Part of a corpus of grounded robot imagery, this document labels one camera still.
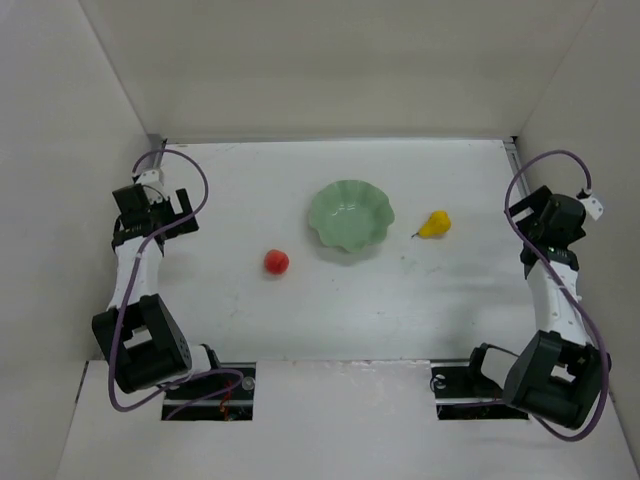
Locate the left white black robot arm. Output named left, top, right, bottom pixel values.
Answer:
left=92, top=183, right=219, bottom=393

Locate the left aluminium table rail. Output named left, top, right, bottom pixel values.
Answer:
left=146, top=134, right=167, bottom=169

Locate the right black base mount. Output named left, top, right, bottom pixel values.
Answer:
left=429, top=361, right=529, bottom=421

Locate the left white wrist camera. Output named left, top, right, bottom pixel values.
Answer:
left=134, top=169, right=168, bottom=204

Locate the red fake peach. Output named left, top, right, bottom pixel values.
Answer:
left=263, top=249, right=290, bottom=276

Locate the green scalloped fruit bowl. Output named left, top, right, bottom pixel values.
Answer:
left=308, top=179, right=395, bottom=253

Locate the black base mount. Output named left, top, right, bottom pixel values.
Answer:
left=429, top=361, right=529, bottom=421
left=161, top=363, right=257, bottom=422

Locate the right aluminium table rail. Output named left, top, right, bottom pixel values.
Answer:
left=503, top=137, right=530, bottom=198

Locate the yellow fake pear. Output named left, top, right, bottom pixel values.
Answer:
left=412, top=210, right=452, bottom=239

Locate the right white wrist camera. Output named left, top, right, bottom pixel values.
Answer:
left=577, top=188, right=604, bottom=221

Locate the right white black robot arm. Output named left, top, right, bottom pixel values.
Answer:
left=501, top=186, right=611, bottom=430

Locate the aluminium table rail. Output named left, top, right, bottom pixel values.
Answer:
left=503, top=137, right=530, bottom=198
left=146, top=134, right=167, bottom=169

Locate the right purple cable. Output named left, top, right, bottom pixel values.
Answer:
left=503, top=149, right=611, bottom=442

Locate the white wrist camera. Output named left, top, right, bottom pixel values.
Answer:
left=134, top=169, right=168, bottom=204
left=577, top=188, right=604, bottom=221

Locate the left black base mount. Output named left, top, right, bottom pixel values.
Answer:
left=161, top=363, right=257, bottom=422

